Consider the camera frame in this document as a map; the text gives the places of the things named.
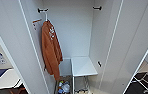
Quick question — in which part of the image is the orange metal frame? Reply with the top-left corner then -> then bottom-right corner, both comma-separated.
9,85 -> 28,94

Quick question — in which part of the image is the white inner shelf box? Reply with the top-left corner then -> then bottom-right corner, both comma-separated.
70,56 -> 99,94

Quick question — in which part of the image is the white sticker with orange band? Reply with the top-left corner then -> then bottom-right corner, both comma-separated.
31,18 -> 43,32

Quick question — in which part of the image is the white bottle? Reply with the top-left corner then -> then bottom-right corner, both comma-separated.
60,83 -> 72,94

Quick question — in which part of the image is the orange hanging garment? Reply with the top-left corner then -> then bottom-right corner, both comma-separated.
40,19 -> 64,82

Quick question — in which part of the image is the brown box of bottles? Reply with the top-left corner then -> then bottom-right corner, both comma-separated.
53,75 -> 73,94

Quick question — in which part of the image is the white wardrobe door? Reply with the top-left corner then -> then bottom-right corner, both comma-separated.
0,0 -> 52,94
98,0 -> 148,94

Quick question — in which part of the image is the white hanger of orange garment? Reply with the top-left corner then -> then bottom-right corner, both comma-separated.
43,10 -> 52,24

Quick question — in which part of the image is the white flat board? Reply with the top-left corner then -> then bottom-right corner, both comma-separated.
0,68 -> 24,91

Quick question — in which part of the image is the black hook above orange garment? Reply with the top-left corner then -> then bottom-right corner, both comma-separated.
36,7 -> 49,14

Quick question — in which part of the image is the white wardrobe carcass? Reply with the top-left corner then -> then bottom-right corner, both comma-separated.
18,0 -> 115,94

